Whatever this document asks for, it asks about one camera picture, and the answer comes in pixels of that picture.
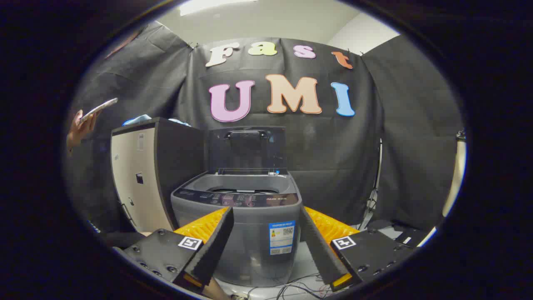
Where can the black flat floor device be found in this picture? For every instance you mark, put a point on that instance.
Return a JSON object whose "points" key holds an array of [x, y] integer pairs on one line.
{"points": [[399, 233]]}

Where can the smartphone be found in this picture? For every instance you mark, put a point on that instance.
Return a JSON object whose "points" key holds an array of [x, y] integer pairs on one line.
{"points": [[100, 109]]}

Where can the ceiling light panel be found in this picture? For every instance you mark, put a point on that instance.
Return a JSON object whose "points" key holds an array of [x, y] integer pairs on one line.
{"points": [[216, 6]]}

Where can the grey washing machine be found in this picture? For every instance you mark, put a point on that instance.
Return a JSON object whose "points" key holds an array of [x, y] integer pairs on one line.
{"points": [[250, 250]]}

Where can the light blue shirt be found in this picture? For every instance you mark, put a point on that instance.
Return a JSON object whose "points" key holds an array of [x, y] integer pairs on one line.
{"points": [[137, 120]]}

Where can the black backdrop stand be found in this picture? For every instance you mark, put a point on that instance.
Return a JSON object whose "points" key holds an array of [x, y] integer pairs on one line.
{"points": [[376, 183]]}

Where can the beige and dark cabinet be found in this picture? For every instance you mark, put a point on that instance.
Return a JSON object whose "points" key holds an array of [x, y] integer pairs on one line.
{"points": [[179, 158]]}

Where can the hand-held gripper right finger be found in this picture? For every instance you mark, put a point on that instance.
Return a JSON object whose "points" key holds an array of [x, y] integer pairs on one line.
{"points": [[318, 246]]}

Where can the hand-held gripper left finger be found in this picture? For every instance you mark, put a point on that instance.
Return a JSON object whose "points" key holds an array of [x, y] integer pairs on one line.
{"points": [[216, 243]]}

